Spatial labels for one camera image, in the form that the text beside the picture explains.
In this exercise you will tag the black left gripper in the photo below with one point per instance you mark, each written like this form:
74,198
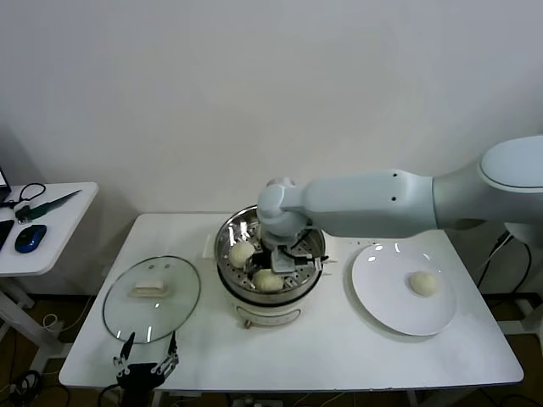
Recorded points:
136,379

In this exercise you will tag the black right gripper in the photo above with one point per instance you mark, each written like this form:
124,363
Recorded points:
265,259

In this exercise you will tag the round glass pot lid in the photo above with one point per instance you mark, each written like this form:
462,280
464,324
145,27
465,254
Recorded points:
149,288

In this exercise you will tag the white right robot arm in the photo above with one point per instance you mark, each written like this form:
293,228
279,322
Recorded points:
360,203

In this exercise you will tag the perforated steel steamer basket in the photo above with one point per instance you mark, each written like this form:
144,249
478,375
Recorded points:
231,235

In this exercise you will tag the white electric cooker pot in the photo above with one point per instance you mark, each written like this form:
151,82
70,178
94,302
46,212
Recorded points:
263,316

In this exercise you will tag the white round plate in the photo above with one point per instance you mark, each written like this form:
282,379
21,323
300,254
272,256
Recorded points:
382,288

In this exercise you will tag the white side table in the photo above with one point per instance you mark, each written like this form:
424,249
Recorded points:
63,237

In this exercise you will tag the blue black computer mouse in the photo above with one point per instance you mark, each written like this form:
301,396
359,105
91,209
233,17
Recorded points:
31,238

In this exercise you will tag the black flat phone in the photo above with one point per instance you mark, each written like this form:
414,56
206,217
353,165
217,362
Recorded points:
4,235

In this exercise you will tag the small white black gadget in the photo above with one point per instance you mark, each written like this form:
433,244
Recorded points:
23,208

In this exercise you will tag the laptop with lit screen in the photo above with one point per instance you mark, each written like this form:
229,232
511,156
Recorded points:
3,180

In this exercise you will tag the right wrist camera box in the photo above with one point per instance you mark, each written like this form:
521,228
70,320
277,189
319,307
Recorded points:
283,260

